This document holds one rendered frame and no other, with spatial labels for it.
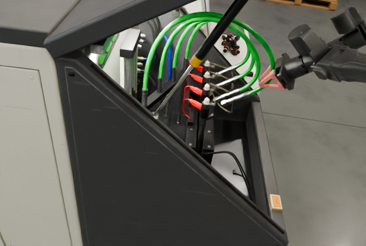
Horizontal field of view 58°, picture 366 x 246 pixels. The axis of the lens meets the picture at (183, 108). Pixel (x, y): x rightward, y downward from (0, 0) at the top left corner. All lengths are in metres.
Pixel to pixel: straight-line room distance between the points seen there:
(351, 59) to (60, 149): 0.68
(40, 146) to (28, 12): 0.29
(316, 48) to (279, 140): 1.95
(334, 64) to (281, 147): 1.95
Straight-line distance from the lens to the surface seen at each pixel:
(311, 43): 0.91
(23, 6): 0.73
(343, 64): 0.84
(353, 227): 2.48
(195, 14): 0.92
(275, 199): 1.08
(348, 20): 1.09
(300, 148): 2.82
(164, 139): 0.71
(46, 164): 0.85
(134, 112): 0.67
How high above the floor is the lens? 1.77
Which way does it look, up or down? 38 degrees down
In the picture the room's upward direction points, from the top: 7 degrees clockwise
